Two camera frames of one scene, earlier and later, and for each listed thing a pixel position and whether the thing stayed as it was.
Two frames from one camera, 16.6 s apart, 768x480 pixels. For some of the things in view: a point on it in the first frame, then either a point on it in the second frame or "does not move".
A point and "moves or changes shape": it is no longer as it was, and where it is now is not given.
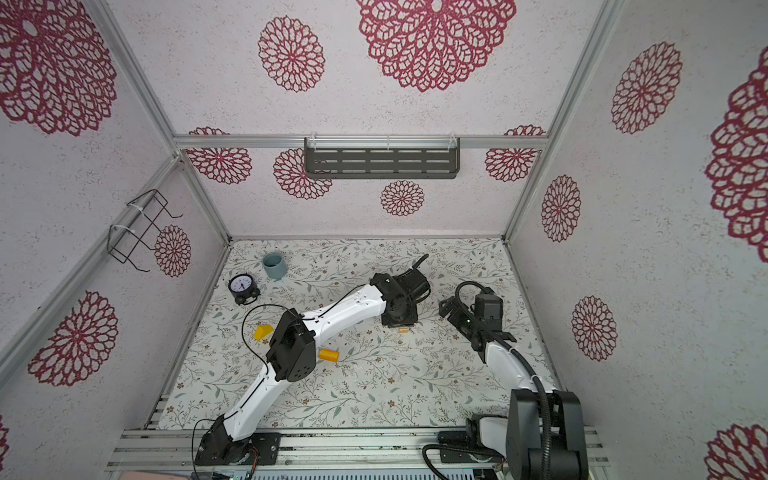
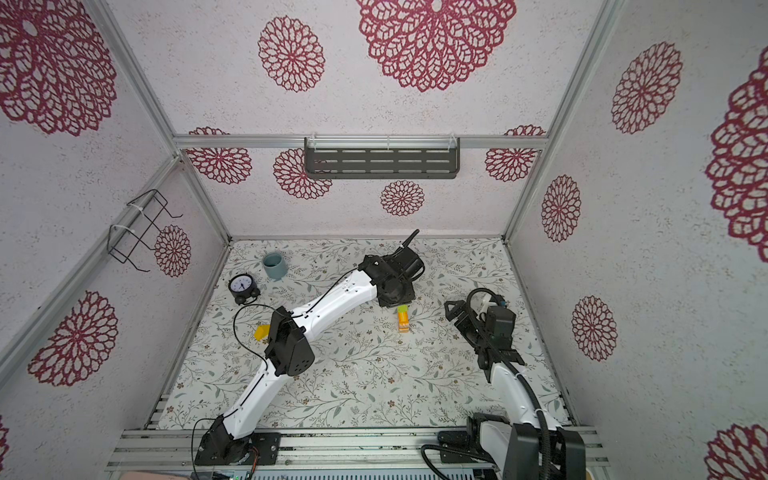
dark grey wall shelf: [426, 157] does not move
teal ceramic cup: [275, 265] does not move
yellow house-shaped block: [263, 331] does not move
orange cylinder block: [329, 355] moves or changes shape
